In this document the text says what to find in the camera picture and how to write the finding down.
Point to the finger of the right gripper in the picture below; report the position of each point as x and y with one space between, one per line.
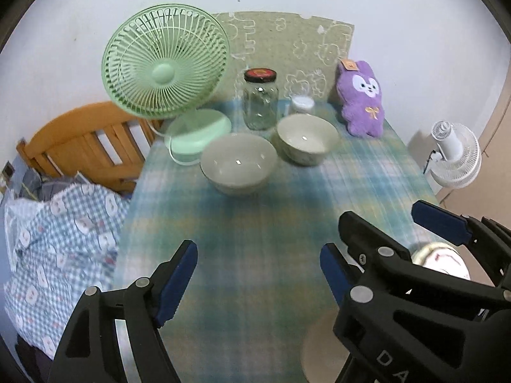
487 240
362 238

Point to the wooden bed headboard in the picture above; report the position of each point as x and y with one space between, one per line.
94 140

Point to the plaid green tablecloth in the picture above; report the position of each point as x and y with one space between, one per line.
258 286

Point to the beige door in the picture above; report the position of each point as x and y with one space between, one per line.
489 194

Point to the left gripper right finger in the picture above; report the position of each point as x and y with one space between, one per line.
340 275

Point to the grey floral bowl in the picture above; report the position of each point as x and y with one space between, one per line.
322 354
307 139
238 163

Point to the blue checkered bedding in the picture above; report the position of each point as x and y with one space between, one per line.
62 236

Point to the glass jar dark lid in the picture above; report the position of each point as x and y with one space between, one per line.
260 98

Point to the purple plush bunny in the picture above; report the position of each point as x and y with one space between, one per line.
361 99

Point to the white plate red flower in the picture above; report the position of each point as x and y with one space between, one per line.
441 257

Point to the small white lidded container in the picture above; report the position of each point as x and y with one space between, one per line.
302 104

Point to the green desk fan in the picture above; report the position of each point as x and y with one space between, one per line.
163 64

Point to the green patterned board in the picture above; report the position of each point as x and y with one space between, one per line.
303 51

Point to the white standing fan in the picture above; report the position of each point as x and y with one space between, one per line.
457 160

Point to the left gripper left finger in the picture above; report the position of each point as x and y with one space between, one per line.
89 348

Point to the wall power socket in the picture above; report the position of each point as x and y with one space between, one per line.
8 171

